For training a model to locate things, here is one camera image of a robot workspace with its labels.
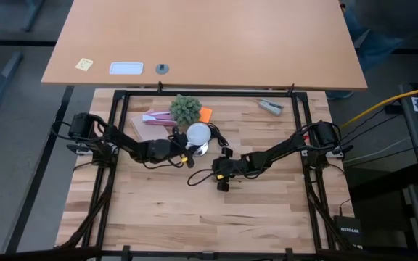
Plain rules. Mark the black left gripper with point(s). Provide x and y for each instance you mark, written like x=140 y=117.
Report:
x=180 y=149

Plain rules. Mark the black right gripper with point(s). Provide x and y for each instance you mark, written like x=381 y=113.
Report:
x=230 y=167

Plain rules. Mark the chrome lamp socket base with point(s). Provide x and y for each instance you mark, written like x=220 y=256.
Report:
x=202 y=150

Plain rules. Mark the white lightbulb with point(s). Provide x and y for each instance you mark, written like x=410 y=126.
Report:
x=199 y=133

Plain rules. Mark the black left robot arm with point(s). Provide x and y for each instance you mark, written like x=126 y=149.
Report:
x=136 y=146

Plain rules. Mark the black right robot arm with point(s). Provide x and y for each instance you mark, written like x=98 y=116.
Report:
x=274 y=154

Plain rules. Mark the green potted plant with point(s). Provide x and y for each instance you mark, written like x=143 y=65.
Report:
x=185 y=109

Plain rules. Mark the orange sticky note pad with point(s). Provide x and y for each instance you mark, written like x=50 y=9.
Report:
x=206 y=114

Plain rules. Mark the pink stapler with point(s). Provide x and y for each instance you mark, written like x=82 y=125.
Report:
x=156 y=119

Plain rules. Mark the brown notebook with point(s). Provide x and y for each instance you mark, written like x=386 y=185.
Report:
x=147 y=132

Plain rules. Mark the grey stapler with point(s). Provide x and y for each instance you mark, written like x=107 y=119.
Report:
x=271 y=107

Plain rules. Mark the white card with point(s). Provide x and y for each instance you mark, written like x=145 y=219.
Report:
x=126 y=68

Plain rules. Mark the orange-brown desk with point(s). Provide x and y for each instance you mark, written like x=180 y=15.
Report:
x=209 y=40

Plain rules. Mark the yellow sticky note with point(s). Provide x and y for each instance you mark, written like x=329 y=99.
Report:
x=84 y=64

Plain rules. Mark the black network router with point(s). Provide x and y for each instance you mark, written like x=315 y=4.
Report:
x=348 y=232

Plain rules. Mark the person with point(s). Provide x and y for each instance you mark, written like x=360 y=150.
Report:
x=383 y=40

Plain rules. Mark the black metal table frame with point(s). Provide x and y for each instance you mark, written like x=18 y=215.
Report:
x=209 y=94

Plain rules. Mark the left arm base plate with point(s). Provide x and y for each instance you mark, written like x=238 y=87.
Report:
x=80 y=148

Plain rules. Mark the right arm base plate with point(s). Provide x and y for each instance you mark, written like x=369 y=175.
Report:
x=334 y=153

